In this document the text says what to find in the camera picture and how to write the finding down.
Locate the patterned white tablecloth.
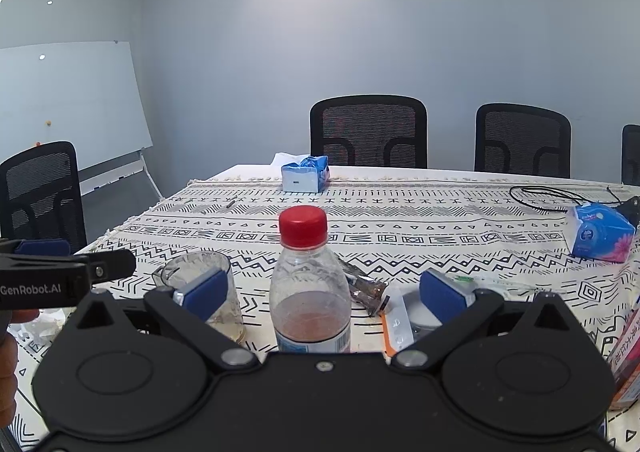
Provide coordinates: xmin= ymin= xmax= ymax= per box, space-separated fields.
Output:
xmin=10 ymin=174 xmax=640 ymax=452

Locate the person's left hand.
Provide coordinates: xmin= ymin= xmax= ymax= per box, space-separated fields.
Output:
xmin=0 ymin=309 xmax=41 ymax=421

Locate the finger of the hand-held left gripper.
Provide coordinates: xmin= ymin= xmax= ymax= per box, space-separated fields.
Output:
xmin=0 ymin=238 xmax=71 ymax=258
xmin=75 ymin=249 xmax=137 ymax=285

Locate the black mesh office chair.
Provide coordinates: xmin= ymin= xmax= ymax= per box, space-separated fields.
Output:
xmin=0 ymin=141 xmax=89 ymax=255
xmin=309 ymin=94 xmax=429 ymax=169
xmin=621 ymin=124 xmax=640 ymax=185
xmin=474 ymin=102 xmax=572 ymax=179

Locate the blue soft tissue pack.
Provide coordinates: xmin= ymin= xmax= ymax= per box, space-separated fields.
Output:
xmin=565 ymin=202 xmax=637 ymax=264

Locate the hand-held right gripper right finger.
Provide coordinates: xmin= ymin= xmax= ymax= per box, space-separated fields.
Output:
xmin=389 ymin=268 xmax=590 ymax=374

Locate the blue tissue box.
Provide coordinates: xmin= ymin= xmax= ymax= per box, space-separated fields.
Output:
xmin=272 ymin=152 xmax=332 ymax=194

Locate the black cable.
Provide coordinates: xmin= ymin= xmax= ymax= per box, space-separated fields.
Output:
xmin=509 ymin=185 xmax=626 ymax=213

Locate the clear plastic bottle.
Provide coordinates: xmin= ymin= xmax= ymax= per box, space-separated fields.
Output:
xmin=269 ymin=232 xmax=353 ymax=356

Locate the red packet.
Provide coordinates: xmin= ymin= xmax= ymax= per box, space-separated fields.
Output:
xmin=605 ymin=304 xmax=640 ymax=409

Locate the clear glass cup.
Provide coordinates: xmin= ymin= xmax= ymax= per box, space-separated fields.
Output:
xmin=152 ymin=251 xmax=246 ymax=346

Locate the crumpled white tissue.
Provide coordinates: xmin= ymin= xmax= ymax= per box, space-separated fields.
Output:
xmin=9 ymin=309 xmax=72 ymax=349

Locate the whiteboard on stand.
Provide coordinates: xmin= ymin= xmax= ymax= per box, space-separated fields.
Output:
xmin=0 ymin=40 xmax=164 ymax=199

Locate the brown snack wrapper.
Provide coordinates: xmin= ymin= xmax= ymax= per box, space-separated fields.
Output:
xmin=335 ymin=254 xmax=389 ymax=317

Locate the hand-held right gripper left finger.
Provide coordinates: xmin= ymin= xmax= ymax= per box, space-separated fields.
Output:
xmin=67 ymin=266 xmax=262 ymax=375

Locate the white orange blister pack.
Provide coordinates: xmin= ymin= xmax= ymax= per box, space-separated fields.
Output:
xmin=379 ymin=294 xmax=417 ymax=359

